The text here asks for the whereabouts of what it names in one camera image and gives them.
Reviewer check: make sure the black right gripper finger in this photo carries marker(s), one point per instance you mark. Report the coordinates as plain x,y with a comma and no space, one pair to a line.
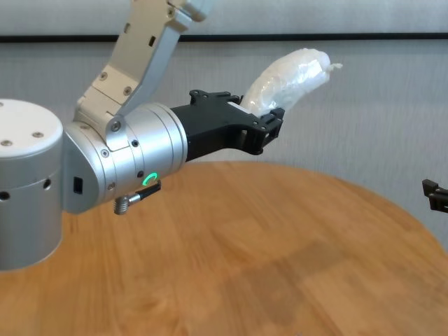
435,196

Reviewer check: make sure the black horizontal wall rail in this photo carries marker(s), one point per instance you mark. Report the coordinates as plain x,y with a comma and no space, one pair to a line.
315,37

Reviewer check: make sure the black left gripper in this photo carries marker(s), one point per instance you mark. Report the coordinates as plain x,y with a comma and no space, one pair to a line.
217,129

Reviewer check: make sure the white plastic-wrapped sandbag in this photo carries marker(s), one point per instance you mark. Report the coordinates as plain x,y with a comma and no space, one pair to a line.
287,80

